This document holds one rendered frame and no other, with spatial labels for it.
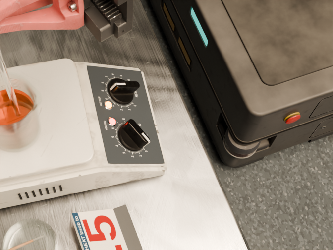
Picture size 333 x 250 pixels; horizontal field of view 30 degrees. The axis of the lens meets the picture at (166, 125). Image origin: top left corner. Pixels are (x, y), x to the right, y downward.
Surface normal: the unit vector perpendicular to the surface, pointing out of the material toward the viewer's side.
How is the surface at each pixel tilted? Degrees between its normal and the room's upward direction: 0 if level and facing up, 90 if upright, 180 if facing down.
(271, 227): 0
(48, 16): 21
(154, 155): 30
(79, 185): 90
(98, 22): 0
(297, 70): 0
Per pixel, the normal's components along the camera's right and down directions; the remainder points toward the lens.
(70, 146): 0.07, -0.40
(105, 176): 0.24, 0.90
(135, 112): 0.55, -0.44
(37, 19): 0.35, -0.57
